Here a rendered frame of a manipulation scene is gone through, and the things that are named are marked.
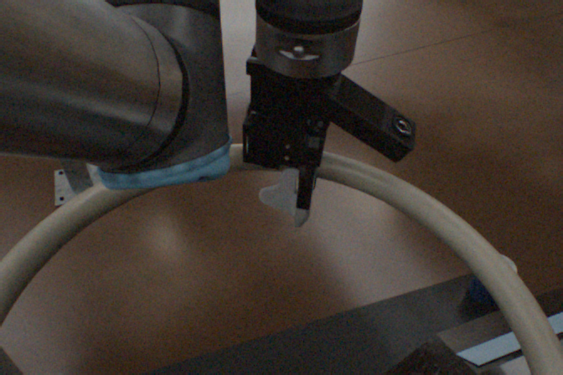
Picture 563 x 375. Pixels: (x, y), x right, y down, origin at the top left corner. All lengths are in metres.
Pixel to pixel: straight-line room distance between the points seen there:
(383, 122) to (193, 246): 1.26
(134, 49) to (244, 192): 1.59
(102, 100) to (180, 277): 1.39
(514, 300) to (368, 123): 0.20
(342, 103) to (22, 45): 0.32
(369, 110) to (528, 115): 2.00
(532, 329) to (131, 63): 0.37
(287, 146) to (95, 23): 0.30
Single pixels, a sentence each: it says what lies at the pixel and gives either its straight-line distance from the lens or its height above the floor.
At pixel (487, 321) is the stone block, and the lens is 0.68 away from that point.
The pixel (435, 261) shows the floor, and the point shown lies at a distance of 1.69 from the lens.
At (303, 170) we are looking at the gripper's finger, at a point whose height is 0.94.
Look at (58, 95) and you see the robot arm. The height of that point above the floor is 1.17.
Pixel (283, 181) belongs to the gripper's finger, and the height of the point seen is 0.91.
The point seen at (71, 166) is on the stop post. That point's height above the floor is 0.12.
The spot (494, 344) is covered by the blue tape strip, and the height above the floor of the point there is 0.78.
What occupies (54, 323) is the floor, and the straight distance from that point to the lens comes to 1.62.
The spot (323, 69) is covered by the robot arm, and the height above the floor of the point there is 1.06.
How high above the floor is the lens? 1.27
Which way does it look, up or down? 44 degrees down
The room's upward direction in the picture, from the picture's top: straight up
